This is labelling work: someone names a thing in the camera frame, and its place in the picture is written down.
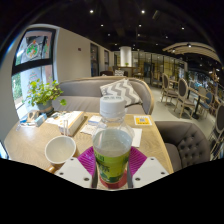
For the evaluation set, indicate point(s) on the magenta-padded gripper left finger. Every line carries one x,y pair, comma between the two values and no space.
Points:
75,171

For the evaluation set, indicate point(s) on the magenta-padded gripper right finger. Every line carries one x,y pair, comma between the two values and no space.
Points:
151,171

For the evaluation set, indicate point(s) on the clear green-label drink bottle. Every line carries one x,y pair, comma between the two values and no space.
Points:
112,146

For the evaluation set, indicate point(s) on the brown ceramic mug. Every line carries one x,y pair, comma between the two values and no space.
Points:
60,150

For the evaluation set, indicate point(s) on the white printed leaflet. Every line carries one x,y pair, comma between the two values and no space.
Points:
87,129

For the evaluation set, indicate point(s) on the grey tufted armchair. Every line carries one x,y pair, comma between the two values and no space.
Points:
186,143

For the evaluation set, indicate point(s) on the white tissue box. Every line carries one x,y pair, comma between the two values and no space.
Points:
73,120

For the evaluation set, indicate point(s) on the yellow square card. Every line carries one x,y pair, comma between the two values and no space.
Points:
142,120

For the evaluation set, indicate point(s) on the small white blue box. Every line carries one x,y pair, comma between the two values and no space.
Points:
94,120

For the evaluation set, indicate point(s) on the small light blue box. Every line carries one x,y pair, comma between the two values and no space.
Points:
40,120

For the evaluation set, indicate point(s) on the grey curved sofa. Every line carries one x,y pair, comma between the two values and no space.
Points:
80,91

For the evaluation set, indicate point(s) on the green potted plant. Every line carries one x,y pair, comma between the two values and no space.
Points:
45,95

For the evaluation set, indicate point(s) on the grey white chevron cushion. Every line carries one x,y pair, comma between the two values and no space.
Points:
121,91

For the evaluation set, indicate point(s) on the group of dining chairs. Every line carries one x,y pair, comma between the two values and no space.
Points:
186,93

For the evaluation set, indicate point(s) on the white round column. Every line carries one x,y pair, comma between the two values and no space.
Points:
126,56

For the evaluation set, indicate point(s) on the colourful window poster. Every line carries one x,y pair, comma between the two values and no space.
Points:
33,50

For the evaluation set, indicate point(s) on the group of ceiling lights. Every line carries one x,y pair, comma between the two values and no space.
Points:
142,11

